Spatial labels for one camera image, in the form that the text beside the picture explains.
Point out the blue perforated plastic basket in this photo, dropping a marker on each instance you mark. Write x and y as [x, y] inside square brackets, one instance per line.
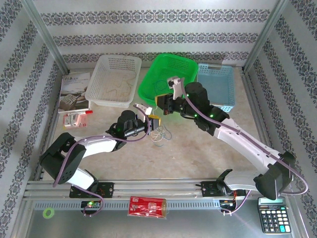
[218, 84]

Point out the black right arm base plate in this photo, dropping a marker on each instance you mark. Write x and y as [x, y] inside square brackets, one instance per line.
[209, 189]

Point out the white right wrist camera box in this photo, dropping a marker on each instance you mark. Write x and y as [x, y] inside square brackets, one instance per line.
[177, 89]

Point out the red foil packet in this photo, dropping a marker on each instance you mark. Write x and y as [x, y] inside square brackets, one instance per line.
[147, 207]

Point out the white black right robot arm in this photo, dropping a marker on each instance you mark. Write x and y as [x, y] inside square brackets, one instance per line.
[247, 146]

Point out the white perforated plastic basket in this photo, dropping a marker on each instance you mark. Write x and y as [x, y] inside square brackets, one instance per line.
[111, 81]

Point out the grey white book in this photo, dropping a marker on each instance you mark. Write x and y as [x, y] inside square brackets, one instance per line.
[73, 89]

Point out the green tape roll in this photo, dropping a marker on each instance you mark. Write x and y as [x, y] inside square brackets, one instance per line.
[44, 213]

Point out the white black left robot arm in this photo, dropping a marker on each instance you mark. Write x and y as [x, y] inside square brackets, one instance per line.
[99, 145]

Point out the pink white small box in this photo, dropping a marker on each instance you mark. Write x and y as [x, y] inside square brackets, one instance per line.
[74, 121]

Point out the black desk calculator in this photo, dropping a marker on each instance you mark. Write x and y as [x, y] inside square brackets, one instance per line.
[273, 218]

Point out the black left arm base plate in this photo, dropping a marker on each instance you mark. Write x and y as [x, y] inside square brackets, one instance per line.
[106, 189]

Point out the aluminium mounting rail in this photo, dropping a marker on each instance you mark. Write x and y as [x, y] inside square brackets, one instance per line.
[158, 188]

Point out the red capped marker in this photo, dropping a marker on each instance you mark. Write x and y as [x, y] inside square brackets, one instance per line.
[88, 112]

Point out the aluminium frame post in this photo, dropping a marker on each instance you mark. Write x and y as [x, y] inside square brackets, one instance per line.
[45, 34]
[265, 34]

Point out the small lit controller board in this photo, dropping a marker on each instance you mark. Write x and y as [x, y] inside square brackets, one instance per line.
[91, 204]

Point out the aluminium side rail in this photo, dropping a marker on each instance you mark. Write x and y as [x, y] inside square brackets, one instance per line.
[53, 116]
[253, 99]

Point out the green perforated plastic basket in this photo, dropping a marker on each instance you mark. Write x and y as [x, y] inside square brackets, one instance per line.
[153, 67]

